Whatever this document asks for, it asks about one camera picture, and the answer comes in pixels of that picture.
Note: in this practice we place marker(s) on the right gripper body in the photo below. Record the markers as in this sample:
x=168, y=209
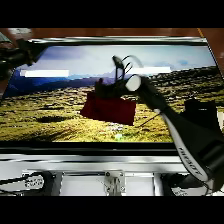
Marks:
x=108, y=89

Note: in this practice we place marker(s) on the red garment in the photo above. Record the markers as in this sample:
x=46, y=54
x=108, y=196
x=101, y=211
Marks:
x=110, y=109

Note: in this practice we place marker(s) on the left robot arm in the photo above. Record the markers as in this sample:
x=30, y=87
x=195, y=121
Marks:
x=20, y=55

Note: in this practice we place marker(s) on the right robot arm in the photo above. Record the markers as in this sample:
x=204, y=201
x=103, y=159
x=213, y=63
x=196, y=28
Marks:
x=190, y=133

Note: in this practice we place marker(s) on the silver frame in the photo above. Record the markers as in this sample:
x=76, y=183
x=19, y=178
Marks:
x=100, y=166

